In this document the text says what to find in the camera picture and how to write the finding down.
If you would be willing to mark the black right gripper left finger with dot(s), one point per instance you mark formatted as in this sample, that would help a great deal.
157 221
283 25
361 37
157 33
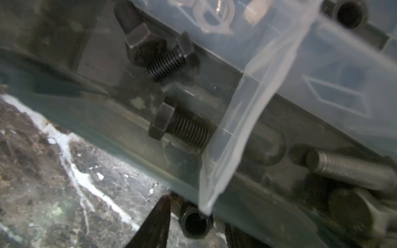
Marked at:
154 232

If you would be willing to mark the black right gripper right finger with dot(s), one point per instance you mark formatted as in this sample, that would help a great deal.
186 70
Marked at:
237 238

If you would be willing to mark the dark hex nut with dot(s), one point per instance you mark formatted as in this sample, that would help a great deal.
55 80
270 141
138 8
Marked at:
193 223

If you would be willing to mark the silver hex bolt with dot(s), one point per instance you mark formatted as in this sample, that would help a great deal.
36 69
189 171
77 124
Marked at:
361 213
352 171

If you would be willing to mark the black hex bolt on table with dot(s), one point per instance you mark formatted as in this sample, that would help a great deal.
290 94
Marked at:
168 119

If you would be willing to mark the silver hex bolt on table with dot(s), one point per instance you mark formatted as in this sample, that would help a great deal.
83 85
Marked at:
361 213

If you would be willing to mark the clear plastic organizer box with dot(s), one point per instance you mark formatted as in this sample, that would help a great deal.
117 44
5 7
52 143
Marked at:
274 80

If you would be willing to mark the black hex bolt in box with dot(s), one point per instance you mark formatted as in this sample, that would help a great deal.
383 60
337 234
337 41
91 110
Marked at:
143 44

